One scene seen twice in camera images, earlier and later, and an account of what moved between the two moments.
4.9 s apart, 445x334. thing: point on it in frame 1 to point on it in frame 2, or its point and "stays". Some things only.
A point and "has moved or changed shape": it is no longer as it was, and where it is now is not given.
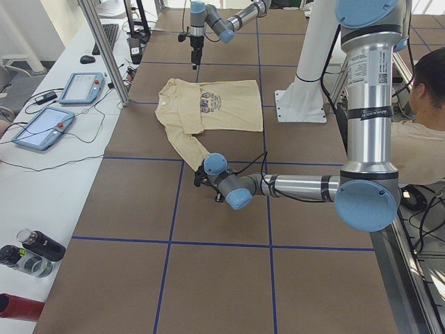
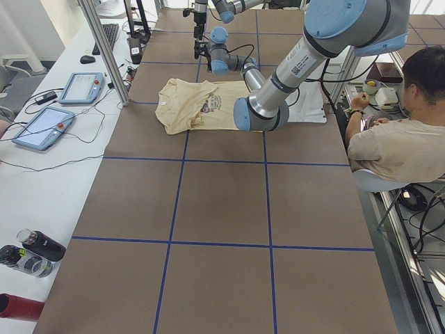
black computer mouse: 85,59 stays
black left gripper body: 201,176 to 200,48
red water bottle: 16,307 stays
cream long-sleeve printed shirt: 188,107 has moved or changed shape
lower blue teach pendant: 45,129 stays
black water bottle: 42,243 stays
